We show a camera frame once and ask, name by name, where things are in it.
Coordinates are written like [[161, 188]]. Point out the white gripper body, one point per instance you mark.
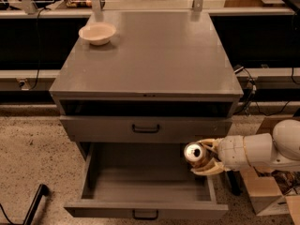
[[232, 152]]

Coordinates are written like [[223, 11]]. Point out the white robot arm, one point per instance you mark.
[[260, 150]]

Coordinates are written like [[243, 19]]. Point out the black metal leg right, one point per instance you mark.
[[233, 183]]

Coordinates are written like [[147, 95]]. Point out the black chair leg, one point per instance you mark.
[[42, 191]]

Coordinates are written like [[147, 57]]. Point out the orange soda can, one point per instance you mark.
[[196, 155]]

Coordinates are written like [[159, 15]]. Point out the open grey bottom drawer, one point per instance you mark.
[[144, 181]]

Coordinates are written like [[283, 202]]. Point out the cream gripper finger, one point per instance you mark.
[[210, 144], [211, 168]]

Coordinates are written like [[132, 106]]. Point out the closed grey upper drawer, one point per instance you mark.
[[115, 129]]

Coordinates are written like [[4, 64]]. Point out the dark crumpled snack bag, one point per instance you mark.
[[288, 182]]

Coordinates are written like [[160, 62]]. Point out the white paper bowl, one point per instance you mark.
[[97, 33]]

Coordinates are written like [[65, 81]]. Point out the grey metal drawer cabinet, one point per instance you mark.
[[158, 64]]

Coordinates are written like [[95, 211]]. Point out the brown cardboard box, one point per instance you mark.
[[262, 188]]

